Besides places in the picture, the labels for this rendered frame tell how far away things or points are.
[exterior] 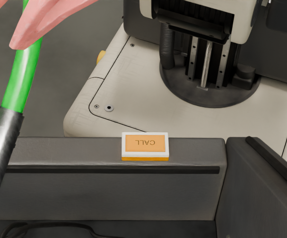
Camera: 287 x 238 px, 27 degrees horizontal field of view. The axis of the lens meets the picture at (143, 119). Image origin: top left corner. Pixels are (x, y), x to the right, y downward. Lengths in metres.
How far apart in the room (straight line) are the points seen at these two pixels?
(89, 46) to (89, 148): 1.46
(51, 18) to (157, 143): 0.31
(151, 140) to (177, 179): 0.06
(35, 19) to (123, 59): 1.33
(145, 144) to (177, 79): 1.01
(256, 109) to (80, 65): 0.71
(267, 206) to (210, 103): 1.12
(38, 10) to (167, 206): 0.42
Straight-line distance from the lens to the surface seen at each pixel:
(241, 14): 1.11
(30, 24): 0.33
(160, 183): 0.66
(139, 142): 0.63
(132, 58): 1.66
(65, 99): 1.93
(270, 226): 0.47
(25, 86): 0.37
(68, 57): 2.06
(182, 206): 0.71
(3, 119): 0.37
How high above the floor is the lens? 1.47
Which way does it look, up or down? 52 degrees down
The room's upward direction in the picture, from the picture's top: 3 degrees clockwise
